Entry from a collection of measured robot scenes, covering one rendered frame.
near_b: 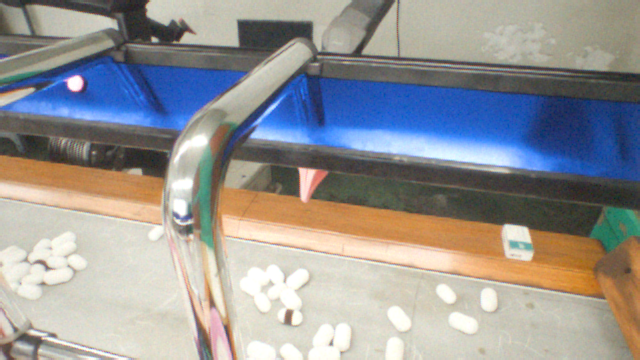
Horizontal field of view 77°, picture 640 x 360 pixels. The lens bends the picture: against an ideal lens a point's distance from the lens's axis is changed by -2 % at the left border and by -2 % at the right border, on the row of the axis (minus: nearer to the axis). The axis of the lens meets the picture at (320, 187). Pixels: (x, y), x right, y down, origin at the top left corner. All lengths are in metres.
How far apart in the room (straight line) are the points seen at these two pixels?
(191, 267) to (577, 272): 0.61
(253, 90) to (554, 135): 0.18
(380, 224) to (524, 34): 1.97
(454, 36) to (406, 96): 2.20
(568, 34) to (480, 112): 2.34
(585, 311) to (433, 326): 0.22
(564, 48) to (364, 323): 2.24
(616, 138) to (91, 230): 0.75
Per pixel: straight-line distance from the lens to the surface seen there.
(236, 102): 0.18
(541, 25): 2.55
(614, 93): 0.30
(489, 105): 0.28
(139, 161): 1.28
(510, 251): 0.67
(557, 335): 0.64
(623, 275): 0.62
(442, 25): 2.45
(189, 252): 0.17
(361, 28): 0.68
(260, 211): 0.72
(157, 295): 0.65
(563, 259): 0.72
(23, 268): 0.76
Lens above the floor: 1.18
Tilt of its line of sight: 32 degrees down
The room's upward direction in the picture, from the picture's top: straight up
